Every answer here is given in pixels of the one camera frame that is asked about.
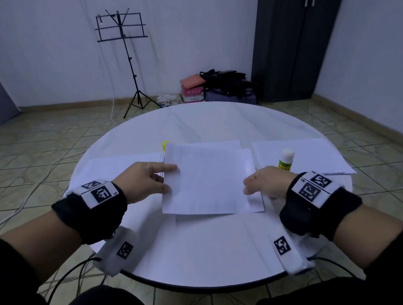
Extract person's left hand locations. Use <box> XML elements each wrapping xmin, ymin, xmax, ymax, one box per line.
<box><xmin>112</xmin><ymin>160</ymin><xmax>180</xmax><ymax>206</ymax></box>

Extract person's right hand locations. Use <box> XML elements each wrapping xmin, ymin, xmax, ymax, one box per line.
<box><xmin>242</xmin><ymin>165</ymin><xmax>299</xmax><ymax>202</ymax></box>

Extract white paper sheet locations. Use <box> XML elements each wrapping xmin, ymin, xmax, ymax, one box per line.
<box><xmin>158</xmin><ymin>138</ymin><xmax>252</xmax><ymax>219</ymax></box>
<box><xmin>70</xmin><ymin>152</ymin><xmax>167</xmax><ymax>188</ymax></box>
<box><xmin>251</xmin><ymin>135</ymin><xmax>357</xmax><ymax>181</ymax></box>
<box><xmin>160</xmin><ymin>146</ymin><xmax>266</xmax><ymax>219</ymax></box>

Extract person's left forearm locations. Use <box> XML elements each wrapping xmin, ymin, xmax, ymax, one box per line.
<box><xmin>0</xmin><ymin>207</ymin><xmax>87</xmax><ymax>289</ymax></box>

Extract person's right forearm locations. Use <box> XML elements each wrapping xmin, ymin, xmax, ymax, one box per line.
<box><xmin>330</xmin><ymin>201</ymin><xmax>403</xmax><ymax>272</ymax></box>

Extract white glue stick yellow label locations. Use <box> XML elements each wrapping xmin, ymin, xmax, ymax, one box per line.
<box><xmin>277</xmin><ymin>147</ymin><xmax>296</xmax><ymax>174</ymax></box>

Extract black wristband with marker tag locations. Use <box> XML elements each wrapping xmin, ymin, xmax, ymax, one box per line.
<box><xmin>277</xmin><ymin>168</ymin><xmax>365</xmax><ymax>245</ymax></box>
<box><xmin>50</xmin><ymin>177</ymin><xmax>131</xmax><ymax>248</ymax></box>

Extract round white table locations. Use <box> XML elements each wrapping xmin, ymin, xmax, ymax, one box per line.
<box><xmin>59</xmin><ymin>93</ymin><xmax>359</xmax><ymax>303</ymax></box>

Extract white crumpled plastic bag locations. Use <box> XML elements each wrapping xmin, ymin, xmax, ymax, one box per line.
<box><xmin>156</xmin><ymin>92</ymin><xmax>183</xmax><ymax>108</ymax></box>

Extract purple bag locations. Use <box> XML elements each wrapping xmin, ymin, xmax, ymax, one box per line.
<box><xmin>203</xmin><ymin>87</ymin><xmax>257</xmax><ymax>108</ymax></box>

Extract pink cardboard box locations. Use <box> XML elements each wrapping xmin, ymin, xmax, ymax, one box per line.
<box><xmin>180</xmin><ymin>83</ymin><xmax>206</xmax><ymax>104</ymax></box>

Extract orange folder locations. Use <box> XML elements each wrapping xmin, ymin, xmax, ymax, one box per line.
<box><xmin>179</xmin><ymin>73</ymin><xmax>207</xmax><ymax>90</ymax></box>

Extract black bag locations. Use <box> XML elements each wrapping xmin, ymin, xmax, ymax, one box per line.
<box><xmin>199</xmin><ymin>66</ymin><xmax>259</xmax><ymax>102</ymax></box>

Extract person's right leg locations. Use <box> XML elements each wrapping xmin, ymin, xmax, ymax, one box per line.
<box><xmin>249</xmin><ymin>276</ymin><xmax>371</xmax><ymax>305</ymax></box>

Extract dark grey wardrobe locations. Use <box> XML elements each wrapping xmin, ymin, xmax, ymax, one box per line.
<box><xmin>245</xmin><ymin>0</ymin><xmax>356</xmax><ymax>104</ymax></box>

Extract black music stand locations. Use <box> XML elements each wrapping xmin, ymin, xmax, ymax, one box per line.
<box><xmin>94</xmin><ymin>6</ymin><xmax>164</xmax><ymax>121</ymax></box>

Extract black right sleeve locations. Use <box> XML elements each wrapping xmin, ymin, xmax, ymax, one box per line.
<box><xmin>359</xmin><ymin>224</ymin><xmax>403</xmax><ymax>305</ymax></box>

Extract black sleeve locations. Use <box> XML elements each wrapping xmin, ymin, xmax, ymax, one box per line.
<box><xmin>0</xmin><ymin>234</ymin><xmax>54</xmax><ymax>305</ymax></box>
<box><xmin>359</xmin><ymin>224</ymin><xmax>403</xmax><ymax>305</ymax></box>

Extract black left sleeve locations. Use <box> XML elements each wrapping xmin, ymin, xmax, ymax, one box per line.
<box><xmin>0</xmin><ymin>234</ymin><xmax>54</xmax><ymax>305</ymax></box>

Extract white wrist camera with marker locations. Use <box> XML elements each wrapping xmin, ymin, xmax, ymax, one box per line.
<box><xmin>267</xmin><ymin>225</ymin><xmax>319</xmax><ymax>277</ymax></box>
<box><xmin>90</xmin><ymin>225</ymin><xmax>144</xmax><ymax>279</ymax></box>

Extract thin white wall cable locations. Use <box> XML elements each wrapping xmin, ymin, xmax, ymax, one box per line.
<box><xmin>107</xmin><ymin>69</ymin><xmax>118</xmax><ymax>127</ymax></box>

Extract black camera cable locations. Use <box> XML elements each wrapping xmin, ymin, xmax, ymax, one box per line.
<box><xmin>44</xmin><ymin>256</ymin><xmax>106</xmax><ymax>305</ymax></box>
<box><xmin>307</xmin><ymin>254</ymin><xmax>359</xmax><ymax>283</ymax></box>

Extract white floor cable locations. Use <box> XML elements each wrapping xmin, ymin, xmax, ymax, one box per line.
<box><xmin>0</xmin><ymin>149</ymin><xmax>92</xmax><ymax>235</ymax></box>

